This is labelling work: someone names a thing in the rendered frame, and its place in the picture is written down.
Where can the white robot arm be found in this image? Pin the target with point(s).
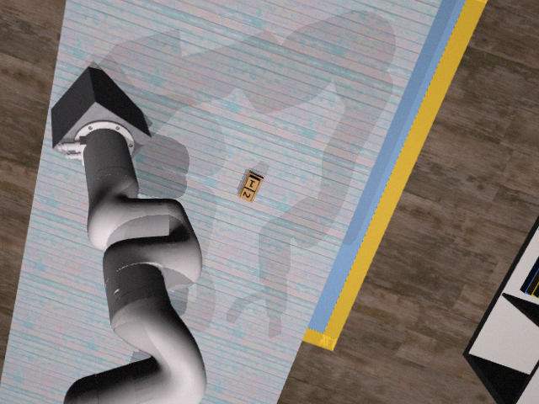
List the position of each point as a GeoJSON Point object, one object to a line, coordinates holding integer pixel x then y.
{"type": "Point", "coordinates": [135, 271]}

